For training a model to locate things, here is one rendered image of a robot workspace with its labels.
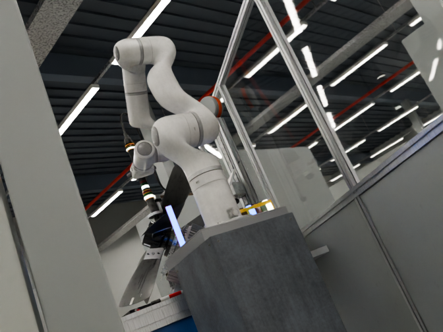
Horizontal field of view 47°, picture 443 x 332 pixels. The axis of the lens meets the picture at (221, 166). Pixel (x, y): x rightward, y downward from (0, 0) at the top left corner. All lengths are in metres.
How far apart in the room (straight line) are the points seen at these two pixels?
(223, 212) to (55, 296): 1.21
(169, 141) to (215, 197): 0.23
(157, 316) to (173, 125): 0.67
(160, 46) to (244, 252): 0.86
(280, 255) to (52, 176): 1.14
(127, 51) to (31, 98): 1.45
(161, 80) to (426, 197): 0.96
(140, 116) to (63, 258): 1.70
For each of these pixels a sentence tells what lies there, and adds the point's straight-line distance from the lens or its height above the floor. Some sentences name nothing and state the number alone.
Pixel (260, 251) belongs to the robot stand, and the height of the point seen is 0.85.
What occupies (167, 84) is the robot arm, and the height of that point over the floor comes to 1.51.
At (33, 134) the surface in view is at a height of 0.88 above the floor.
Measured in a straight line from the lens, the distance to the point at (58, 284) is 0.40.
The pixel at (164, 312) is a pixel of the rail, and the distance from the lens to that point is 1.85.
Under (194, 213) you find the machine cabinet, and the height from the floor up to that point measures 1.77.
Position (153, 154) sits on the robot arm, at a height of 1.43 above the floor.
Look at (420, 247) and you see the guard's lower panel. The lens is 1.89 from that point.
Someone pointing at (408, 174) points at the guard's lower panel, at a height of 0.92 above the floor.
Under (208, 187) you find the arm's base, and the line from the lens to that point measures 1.60.
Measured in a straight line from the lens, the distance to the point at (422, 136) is 1.69.
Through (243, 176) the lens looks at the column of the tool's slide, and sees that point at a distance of 2.85.
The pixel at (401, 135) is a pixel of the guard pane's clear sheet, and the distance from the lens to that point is 1.79.
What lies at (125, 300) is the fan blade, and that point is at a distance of 2.28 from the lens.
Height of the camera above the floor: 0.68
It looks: 17 degrees up
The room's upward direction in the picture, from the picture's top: 23 degrees counter-clockwise
